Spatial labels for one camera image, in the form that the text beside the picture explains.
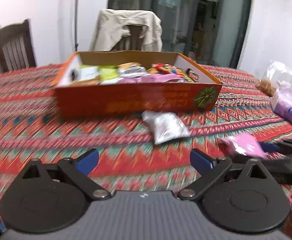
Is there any green white snack packet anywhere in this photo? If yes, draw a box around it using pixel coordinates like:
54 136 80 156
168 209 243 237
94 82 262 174
100 65 121 84
72 65 101 81

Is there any wooden chair under jacket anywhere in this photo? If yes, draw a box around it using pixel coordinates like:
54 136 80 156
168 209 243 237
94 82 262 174
111 26 146 52

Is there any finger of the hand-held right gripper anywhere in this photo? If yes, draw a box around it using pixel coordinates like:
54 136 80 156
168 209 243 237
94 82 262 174
259 141 292 153
232 154 274 172

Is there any orange cardboard box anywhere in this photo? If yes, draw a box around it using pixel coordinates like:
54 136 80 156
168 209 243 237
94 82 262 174
53 50 223 118

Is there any white silver snack packet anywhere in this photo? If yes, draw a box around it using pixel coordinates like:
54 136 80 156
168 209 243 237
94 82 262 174
142 110 192 145

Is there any patterned red tablecloth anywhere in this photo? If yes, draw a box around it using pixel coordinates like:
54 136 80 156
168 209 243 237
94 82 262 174
0 64 292 230

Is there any purple tissue pack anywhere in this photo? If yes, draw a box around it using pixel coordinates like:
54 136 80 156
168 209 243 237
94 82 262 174
270 80 292 127

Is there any clear bread bag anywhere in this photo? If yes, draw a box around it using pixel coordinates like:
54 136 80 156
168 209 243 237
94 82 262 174
256 60 292 97

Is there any white black chips packet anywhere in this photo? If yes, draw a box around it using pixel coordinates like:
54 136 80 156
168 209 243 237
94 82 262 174
118 62 147 77

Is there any dark wooden chair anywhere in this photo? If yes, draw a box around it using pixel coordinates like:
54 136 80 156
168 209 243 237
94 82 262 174
0 19 36 73

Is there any sliding glass door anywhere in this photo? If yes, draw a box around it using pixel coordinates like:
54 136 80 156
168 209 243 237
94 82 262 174
108 0 253 68

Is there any beige jacket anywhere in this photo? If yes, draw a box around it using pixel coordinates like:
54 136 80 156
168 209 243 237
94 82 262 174
90 9 162 53

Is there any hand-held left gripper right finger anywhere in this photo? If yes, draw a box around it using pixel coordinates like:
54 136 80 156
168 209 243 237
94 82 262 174
178 149 267 202

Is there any pink snack packet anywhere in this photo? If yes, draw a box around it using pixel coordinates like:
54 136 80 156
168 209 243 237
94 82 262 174
219 133 267 158
122 74 181 84

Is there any pile of assorted snack packets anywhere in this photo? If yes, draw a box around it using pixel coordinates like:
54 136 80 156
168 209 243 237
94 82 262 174
70 62 200 85

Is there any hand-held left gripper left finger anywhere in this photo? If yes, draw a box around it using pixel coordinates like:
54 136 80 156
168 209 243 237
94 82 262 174
22 149 111 202

